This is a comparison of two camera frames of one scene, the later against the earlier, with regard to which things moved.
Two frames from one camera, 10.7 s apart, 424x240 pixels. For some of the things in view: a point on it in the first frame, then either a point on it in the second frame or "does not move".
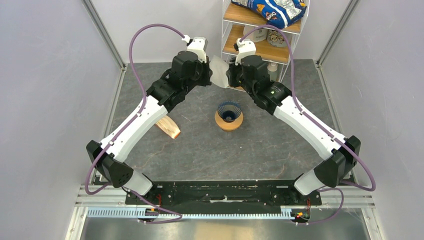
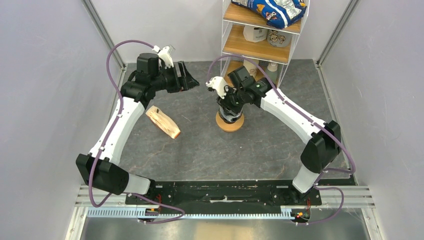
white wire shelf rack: x=274 y=45 does not move
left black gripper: x=208 y=72 -> x=189 y=83
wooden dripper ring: x=229 y=126 does not move
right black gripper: x=231 y=73 -> x=229 y=110
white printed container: x=258 y=35 does not move
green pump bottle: x=272 y=71 does not move
